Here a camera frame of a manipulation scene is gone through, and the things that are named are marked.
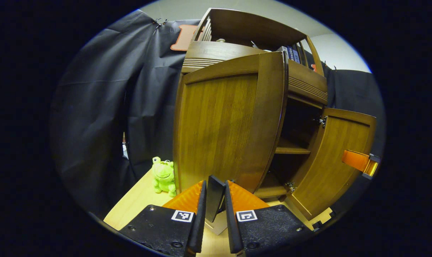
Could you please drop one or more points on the wooden double-door shoe cabinet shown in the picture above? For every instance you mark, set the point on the wooden double-door shoe cabinet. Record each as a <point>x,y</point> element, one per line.
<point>251,28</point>

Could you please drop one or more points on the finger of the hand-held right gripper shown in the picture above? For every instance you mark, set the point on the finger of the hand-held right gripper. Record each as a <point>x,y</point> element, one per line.
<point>355,160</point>

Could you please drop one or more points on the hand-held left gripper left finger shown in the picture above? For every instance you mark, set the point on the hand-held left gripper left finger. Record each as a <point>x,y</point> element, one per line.
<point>201,221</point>

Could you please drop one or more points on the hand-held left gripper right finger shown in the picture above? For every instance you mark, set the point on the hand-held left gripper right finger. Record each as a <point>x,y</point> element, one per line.
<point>231,225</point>

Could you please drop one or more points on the light blue book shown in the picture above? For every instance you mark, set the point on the light blue book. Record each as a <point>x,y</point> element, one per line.
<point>296,57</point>

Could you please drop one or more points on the green frog plush toy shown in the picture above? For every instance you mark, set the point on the green frog plush toy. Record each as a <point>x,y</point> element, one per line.
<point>163,175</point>

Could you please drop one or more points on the dark blue book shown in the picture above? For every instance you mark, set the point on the dark blue book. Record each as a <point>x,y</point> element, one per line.
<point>291,54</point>

